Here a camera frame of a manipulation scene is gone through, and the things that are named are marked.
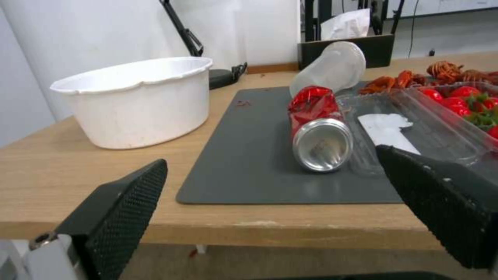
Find white tissue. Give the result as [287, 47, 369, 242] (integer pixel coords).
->
[320, 8, 372, 40]

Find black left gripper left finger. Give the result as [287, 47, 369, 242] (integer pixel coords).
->
[23, 159, 169, 280]

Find crushed red soda can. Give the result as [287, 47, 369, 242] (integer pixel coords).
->
[287, 86, 355, 173]

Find white plastic tub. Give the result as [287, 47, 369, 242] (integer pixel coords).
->
[49, 57, 214, 150]

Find black hanging cable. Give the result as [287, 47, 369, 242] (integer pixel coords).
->
[407, 0, 437, 57]

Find clear plastic takeout box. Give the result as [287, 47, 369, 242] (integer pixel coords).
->
[336, 84, 498, 179]

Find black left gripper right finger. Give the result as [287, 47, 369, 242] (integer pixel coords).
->
[374, 144, 498, 270]

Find black metal frame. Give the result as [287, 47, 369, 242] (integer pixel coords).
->
[303, 0, 406, 42]

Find black tissue box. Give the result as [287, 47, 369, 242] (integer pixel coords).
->
[297, 33, 395, 70]

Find red-brown crayfish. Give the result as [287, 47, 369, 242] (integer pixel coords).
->
[358, 76, 398, 96]
[458, 69, 498, 87]
[396, 70, 429, 89]
[426, 60, 466, 84]

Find grey rubber mat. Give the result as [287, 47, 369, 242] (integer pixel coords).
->
[175, 87, 409, 205]

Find black desk lamp base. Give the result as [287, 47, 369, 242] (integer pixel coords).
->
[209, 62, 249, 90]

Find clear plastic cup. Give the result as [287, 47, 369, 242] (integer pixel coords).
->
[289, 41, 367, 98]

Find white torn label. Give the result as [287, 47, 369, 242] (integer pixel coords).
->
[357, 114, 423, 155]

